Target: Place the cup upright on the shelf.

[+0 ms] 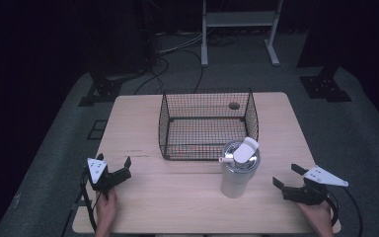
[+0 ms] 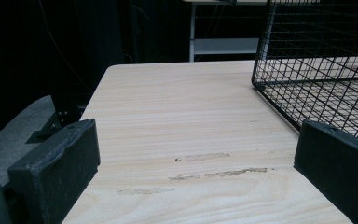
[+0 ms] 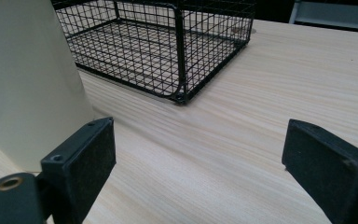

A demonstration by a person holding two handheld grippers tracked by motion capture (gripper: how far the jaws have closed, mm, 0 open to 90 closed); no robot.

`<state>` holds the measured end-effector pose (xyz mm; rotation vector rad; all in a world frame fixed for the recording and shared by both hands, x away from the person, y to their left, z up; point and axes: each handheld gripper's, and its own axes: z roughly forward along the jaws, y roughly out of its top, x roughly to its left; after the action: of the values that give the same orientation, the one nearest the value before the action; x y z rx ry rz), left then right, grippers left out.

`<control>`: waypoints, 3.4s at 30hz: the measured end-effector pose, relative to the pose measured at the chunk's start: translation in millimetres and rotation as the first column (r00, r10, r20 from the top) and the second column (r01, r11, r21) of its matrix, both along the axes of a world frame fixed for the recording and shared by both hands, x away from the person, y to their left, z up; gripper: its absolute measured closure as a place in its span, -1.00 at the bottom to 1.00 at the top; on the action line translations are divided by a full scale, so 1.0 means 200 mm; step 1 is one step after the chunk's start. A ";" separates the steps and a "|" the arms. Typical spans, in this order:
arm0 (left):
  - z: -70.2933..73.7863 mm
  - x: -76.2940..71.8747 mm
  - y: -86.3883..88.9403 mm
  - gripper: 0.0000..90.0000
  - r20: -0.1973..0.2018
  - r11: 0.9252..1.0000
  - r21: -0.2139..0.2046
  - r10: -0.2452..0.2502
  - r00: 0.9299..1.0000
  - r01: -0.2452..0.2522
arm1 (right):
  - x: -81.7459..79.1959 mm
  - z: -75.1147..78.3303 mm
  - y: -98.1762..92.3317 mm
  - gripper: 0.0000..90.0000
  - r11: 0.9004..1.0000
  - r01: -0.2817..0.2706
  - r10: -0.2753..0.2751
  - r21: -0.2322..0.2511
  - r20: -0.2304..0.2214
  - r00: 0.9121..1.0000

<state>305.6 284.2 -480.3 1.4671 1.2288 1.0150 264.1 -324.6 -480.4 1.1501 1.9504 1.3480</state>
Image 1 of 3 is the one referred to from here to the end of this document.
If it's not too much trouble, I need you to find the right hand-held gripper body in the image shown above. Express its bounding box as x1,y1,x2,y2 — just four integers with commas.
281,165,349,207

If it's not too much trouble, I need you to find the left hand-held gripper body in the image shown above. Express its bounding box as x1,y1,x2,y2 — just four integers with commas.
84,157,116,200

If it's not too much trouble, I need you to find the white tumbler with lid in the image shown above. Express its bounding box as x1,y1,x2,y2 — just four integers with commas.
218,136,262,199

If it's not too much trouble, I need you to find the black wire mesh basket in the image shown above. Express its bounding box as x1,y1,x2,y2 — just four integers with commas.
157,87,261,162

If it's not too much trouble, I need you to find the person's right hand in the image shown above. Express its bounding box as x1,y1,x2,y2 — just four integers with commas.
296,199,336,237

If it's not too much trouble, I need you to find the person's left hand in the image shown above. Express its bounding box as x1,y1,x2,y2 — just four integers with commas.
94,187,118,237

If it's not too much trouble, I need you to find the black stand base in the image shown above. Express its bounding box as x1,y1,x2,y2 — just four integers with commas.
77,67,136,108
298,63,353,104

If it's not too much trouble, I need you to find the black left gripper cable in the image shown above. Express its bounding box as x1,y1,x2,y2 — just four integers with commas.
60,166,101,237

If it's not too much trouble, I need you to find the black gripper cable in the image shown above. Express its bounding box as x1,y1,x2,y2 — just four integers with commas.
60,166,101,237
325,187,364,237

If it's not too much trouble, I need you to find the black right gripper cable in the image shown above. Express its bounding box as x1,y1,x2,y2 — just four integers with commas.
325,187,364,237

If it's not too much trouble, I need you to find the black floor cable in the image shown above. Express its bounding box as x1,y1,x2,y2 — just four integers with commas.
132,48,205,97

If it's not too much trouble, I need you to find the grey floor cable bundle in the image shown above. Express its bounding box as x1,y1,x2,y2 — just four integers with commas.
156,31,205,55

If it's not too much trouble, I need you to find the white metal stand frame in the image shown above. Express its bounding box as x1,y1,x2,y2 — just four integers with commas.
200,0,284,68

